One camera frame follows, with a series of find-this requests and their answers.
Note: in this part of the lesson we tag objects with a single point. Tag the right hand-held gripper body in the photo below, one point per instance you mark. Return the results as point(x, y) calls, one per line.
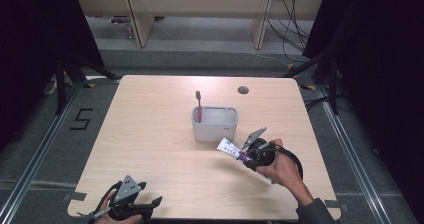
point(263, 154)

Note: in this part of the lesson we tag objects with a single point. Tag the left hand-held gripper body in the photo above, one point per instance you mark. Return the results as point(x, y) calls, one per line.
point(127, 189)

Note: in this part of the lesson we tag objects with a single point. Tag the purple and white toothpaste tube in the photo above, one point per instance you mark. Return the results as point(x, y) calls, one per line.
point(230, 148)

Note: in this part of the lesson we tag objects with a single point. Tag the grey plastic toothbrush holder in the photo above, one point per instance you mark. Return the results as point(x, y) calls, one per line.
point(215, 130)

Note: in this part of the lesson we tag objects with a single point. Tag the pink toothbrush with dark bristles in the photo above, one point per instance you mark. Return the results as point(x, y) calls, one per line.
point(199, 107)

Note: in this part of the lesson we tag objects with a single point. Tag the person's right hand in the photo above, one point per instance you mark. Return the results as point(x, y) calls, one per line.
point(283, 170)

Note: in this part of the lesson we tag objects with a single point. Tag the person's left hand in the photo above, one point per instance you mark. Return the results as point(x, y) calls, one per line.
point(110, 220)

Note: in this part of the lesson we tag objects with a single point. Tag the grey tape strip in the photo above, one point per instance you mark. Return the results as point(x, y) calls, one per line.
point(76, 196)
point(332, 204)

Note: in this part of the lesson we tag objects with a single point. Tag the black metal stand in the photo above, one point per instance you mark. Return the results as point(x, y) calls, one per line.
point(333, 84)
point(61, 84)

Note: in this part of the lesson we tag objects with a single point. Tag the black curtain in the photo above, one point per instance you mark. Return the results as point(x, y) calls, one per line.
point(30, 50)
point(383, 67)

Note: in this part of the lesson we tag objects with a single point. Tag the small dark purple object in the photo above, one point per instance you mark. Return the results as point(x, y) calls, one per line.
point(119, 19)

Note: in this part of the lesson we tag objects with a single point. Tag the metal floor rail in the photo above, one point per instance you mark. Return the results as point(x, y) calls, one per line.
point(353, 157)
point(36, 157)

